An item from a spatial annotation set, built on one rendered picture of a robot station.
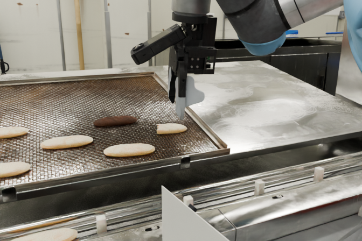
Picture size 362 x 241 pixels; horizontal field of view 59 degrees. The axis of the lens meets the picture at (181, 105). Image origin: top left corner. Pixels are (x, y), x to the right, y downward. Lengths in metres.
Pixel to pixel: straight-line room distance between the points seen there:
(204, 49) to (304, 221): 0.35
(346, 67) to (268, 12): 0.57
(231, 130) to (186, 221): 0.52
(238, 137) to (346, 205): 0.25
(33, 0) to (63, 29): 0.43
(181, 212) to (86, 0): 3.97
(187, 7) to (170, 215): 0.43
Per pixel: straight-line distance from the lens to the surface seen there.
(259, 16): 0.56
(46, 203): 0.67
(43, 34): 4.13
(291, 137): 0.78
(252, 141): 0.73
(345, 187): 0.65
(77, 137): 0.68
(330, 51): 3.12
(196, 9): 0.61
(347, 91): 1.10
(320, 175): 0.69
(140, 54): 0.63
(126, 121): 0.74
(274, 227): 0.54
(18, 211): 0.66
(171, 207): 0.27
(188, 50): 0.63
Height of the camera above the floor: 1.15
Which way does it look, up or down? 15 degrees down
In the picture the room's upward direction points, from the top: straight up
